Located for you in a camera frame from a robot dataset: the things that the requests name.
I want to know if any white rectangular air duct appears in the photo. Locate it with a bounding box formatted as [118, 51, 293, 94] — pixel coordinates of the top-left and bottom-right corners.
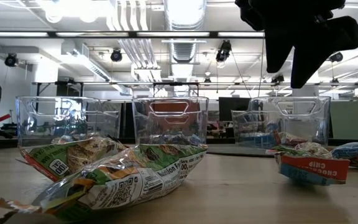
[73, 43, 133, 96]

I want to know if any grey round woven mat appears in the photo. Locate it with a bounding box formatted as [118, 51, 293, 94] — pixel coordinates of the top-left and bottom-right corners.
[206, 144, 276, 157]

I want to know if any grey horizontal rail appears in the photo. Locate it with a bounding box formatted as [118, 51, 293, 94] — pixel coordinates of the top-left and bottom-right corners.
[31, 81, 358, 87]

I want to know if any clear plastic bin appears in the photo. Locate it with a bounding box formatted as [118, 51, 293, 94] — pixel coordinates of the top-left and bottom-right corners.
[231, 95, 332, 149]
[15, 95, 121, 149]
[131, 96, 210, 147]

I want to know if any thin hanging cable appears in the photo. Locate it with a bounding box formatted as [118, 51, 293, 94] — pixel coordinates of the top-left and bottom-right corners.
[257, 30, 264, 98]

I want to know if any light blue granola bar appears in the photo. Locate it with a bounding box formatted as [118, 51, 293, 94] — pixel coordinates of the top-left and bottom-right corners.
[178, 133, 203, 146]

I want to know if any grey cubicle partition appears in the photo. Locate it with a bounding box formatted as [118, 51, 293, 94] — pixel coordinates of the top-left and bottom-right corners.
[330, 100, 358, 140]

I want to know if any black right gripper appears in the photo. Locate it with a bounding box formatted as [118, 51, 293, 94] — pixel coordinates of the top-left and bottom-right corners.
[234, 0, 358, 90]

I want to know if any black truss frame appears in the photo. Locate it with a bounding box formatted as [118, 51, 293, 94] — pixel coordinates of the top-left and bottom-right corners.
[152, 82, 200, 97]

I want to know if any black monitor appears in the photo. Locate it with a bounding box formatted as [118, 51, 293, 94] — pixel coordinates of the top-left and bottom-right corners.
[218, 96, 252, 122]

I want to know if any black overhead light beam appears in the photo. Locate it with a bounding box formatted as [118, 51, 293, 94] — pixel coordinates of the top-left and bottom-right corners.
[0, 30, 358, 39]

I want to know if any green white snack bag front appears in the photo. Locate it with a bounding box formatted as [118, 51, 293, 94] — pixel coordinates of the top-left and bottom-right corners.
[0, 142, 208, 224]

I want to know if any silver round ventilation duct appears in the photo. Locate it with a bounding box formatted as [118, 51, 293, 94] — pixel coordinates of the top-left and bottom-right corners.
[163, 0, 208, 63]

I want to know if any orange partition panel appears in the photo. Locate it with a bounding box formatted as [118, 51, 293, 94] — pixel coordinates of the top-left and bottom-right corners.
[150, 102, 200, 125]

